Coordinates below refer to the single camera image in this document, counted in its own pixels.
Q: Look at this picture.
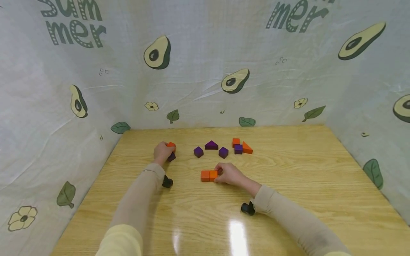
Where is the person's right forearm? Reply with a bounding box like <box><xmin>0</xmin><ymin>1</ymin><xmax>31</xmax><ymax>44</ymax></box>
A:
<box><xmin>243</xmin><ymin>177</ymin><xmax>353</xmax><ymax>256</ymax></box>

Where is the person's right hand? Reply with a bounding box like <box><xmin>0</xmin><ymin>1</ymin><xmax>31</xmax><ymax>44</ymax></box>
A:
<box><xmin>214</xmin><ymin>162</ymin><xmax>249</xmax><ymax>187</ymax></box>

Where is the person's left hand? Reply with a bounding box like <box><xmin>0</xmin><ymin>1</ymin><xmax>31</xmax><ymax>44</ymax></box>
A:
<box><xmin>153</xmin><ymin>142</ymin><xmax>176</xmax><ymax>166</ymax></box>

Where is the person's left forearm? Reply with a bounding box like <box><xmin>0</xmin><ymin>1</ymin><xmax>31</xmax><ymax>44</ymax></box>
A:
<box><xmin>95</xmin><ymin>162</ymin><xmax>167</xmax><ymax>256</ymax></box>

